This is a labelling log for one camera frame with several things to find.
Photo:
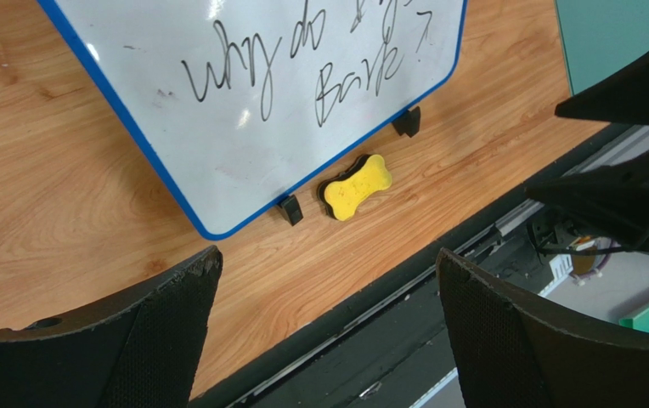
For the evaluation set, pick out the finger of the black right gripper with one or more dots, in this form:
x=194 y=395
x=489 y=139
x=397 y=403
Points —
x=610 y=201
x=622 y=97

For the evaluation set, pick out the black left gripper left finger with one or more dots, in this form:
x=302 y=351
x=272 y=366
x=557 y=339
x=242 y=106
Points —
x=139 y=347

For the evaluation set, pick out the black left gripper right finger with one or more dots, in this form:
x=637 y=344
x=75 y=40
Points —
x=514 y=348

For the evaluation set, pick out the yellow bone-shaped eraser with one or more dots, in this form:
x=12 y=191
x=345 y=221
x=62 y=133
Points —
x=343 y=194

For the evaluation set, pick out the blue framed whiteboard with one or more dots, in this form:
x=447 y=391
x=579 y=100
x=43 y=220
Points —
x=236 y=104

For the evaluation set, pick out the teal green mat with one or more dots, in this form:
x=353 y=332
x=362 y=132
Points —
x=600 y=38

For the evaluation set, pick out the black table edge rail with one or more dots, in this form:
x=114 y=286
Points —
x=349 y=315

